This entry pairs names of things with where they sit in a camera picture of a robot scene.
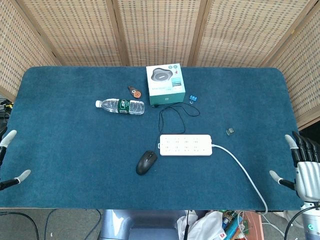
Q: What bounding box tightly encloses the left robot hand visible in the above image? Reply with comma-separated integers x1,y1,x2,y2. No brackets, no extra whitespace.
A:
0,129,32,191

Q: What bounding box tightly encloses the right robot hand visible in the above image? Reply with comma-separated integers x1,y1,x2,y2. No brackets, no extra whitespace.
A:
269,131,320,203

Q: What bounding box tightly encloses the white power strip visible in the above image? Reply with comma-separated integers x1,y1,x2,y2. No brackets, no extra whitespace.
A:
157,134,214,157

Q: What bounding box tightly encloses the colourful packages pile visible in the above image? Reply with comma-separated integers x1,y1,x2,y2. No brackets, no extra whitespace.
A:
219,210,262,240

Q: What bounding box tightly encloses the blue table mat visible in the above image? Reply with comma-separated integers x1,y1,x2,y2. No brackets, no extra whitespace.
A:
0,65,305,212

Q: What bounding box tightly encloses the white plastic bag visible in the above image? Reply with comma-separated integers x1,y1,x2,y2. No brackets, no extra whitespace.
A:
176,211,228,240

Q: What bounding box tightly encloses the clear plastic water bottle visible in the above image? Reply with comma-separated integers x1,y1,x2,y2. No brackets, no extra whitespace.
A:
95,98,146,116

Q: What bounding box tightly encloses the orange and brown tape dispenser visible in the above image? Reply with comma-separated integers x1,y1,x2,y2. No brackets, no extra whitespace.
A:
127,85,142,100

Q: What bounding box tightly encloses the black computer mouse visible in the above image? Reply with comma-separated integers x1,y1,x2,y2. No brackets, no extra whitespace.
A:
135,150,158,176

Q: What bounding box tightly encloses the blue grey plastic stool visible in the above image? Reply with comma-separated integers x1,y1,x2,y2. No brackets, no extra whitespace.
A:
99,209,194,240

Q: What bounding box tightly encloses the white and teal product box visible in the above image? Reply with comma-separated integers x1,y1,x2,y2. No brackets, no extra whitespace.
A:
145,63,187,106

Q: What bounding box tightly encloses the woven bamboo folding screen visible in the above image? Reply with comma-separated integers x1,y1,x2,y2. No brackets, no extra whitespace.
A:
0,0,320,131

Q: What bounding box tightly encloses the black equipment with cables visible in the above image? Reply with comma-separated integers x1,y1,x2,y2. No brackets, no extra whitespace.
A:
0,98,13,141

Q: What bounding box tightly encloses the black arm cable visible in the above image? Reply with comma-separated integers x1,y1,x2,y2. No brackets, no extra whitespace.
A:
284,201,320,240

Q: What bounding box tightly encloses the white power strip cable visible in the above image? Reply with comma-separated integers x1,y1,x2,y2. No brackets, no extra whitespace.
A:
211,143,269,215

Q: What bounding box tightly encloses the black floor cable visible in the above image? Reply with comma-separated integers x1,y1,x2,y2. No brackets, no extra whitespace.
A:
0,209,103,240

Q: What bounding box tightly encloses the thin black mouse cable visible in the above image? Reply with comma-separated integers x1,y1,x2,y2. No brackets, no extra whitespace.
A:
150,101,201,152

